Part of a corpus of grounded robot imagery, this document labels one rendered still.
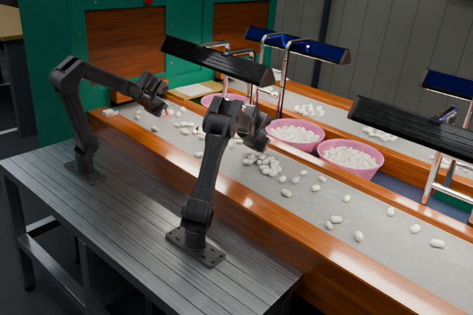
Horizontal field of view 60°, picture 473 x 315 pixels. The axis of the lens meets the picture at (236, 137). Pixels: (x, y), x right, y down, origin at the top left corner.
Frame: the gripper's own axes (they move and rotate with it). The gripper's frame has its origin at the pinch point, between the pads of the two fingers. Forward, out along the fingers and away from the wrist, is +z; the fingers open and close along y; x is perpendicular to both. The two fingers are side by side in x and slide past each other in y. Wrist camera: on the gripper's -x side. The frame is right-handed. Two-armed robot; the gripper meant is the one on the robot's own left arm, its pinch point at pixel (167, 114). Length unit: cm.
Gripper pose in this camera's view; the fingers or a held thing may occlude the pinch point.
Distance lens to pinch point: 179.1
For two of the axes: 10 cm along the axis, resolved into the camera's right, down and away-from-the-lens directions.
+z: 4.8, 3.8, 7.9
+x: -5.0, 8.6, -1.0
